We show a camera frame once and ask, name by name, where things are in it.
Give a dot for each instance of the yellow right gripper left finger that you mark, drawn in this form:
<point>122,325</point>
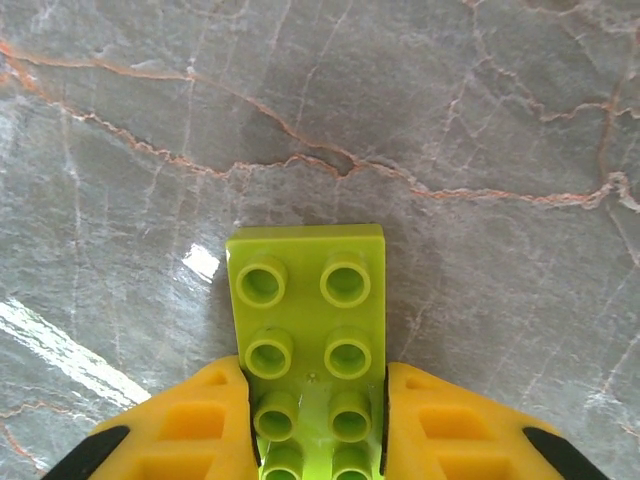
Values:
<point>190,430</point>

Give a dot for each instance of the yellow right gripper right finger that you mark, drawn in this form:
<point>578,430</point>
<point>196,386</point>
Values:
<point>450,430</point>

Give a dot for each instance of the long green lego brick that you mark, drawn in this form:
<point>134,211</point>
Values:
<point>305,310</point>

